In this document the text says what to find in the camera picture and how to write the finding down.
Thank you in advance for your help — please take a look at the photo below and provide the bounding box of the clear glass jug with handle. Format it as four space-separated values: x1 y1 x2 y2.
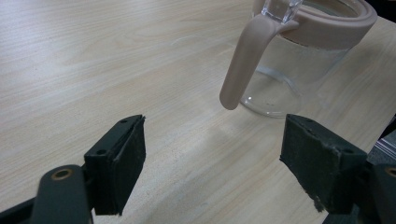
219 0 378 119

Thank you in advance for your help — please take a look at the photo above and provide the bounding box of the aluminium floor rail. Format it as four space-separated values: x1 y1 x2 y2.
373 129 396 161

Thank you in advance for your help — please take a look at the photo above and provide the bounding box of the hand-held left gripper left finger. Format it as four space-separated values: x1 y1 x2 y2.
83 114 147 217

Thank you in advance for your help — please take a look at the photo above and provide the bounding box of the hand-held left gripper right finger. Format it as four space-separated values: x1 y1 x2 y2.
279 113 369 217

